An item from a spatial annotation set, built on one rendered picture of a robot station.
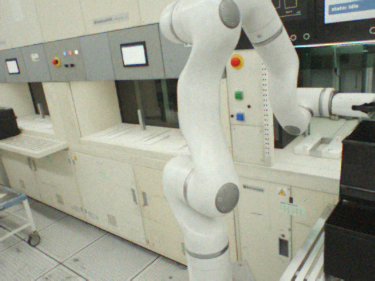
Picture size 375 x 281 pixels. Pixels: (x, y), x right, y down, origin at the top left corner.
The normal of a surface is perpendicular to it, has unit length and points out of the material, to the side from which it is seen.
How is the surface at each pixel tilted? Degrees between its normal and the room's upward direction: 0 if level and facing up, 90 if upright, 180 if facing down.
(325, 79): 90
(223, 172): 63
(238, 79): 90
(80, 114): 90
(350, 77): 90
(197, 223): 29
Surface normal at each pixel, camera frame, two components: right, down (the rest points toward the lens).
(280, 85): -0.69, 0.09
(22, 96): 0.78, 0.11
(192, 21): -0.84, 0.21
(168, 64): -0.61, 0.31
